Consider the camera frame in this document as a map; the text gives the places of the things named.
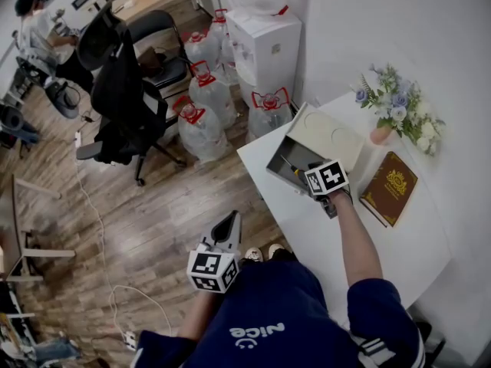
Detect pink vase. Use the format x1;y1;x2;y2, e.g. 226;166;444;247
369;124;394;146

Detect black bag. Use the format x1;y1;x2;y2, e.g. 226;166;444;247
44;80;82;121

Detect white water dispenser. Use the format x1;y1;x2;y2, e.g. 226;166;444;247
225;7;304;111

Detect person's right forearm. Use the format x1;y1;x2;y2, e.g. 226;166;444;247
328;189;384;288

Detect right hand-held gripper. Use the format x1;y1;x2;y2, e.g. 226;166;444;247
296;159;351;220

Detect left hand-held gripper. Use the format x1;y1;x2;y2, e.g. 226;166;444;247
186;210;242;295

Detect person's white shoes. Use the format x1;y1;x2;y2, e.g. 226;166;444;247
242;243;287;262

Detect black mesh office chair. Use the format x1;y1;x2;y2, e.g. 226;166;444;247
75;1;127;72

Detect light wooden frame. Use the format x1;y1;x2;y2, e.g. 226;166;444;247
0;173;77;284

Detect blue jeans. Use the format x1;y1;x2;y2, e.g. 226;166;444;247
29;337;84;364

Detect black folding chair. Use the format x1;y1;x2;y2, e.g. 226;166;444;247
125;9;193;100

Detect beige metal container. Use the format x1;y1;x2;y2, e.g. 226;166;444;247
265;101;366;196

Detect person's left forearm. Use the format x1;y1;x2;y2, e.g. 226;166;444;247
175;291;224;341

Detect blue white flower bouquet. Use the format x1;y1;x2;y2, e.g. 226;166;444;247
350;62;447;157

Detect person's navy blue shirt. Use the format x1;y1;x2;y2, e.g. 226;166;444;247
129;258;427;368

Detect black office chair with jacket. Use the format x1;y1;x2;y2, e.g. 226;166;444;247
75;28;189;188

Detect brown bag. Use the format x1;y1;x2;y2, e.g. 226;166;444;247
137;47;169;79

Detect yellow black handled screwdriver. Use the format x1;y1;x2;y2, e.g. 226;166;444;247
279;154;307;179

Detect brown gold-patterned book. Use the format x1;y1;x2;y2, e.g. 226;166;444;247
358;150;420;229

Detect white power cable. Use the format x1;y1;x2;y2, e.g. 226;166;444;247
75;146;174;337

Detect empty red-capped water jug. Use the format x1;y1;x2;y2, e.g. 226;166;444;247
187;60;238;130
183;31;222;73
209;8;232;53
172;95;232;164
246;87;295;142

